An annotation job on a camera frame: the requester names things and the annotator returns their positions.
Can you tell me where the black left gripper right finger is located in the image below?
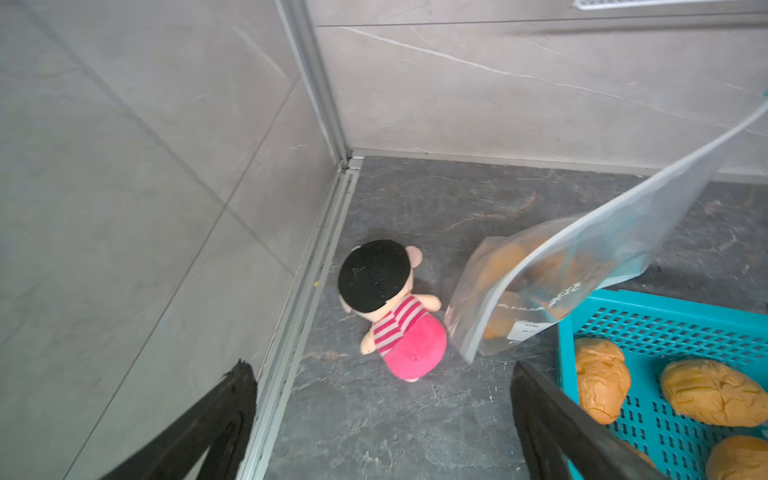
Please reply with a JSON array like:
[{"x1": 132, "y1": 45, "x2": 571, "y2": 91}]
[{"x1": 510, "y1": 362, "x2": 665, "y2": 480}]

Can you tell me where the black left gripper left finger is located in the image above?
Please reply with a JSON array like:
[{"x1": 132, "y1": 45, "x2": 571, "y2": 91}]
[{"x1": 104, "y1": 360, "x2": 258, "y2": 479}]

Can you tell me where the clear zipper bag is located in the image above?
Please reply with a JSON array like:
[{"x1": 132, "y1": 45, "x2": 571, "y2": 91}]
[{"x1": 444, "y1": 104, "x2": 767, "y2": 362}]

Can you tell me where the yellow potato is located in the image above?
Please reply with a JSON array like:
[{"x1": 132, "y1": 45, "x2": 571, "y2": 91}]
[{"x1": 705, "y1": 436, "x2": 768, "y2": 480}]

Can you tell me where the wrinkled brown potato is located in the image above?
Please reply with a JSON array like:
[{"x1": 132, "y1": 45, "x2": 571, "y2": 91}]
[{"x1": 575, "y1": 338, "x2": 631, "y2": 425}]

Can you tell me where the teal plastic basket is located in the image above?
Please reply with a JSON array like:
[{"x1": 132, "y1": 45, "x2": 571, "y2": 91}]
[{"x1": 558, "y1": 290, "x2": 767, "y2": 479}]

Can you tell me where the plush doll pink black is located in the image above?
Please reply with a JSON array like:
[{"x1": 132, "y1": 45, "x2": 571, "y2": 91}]
[{"x1": 337, "y1": 239, "x2": 447, "y2": 382}]

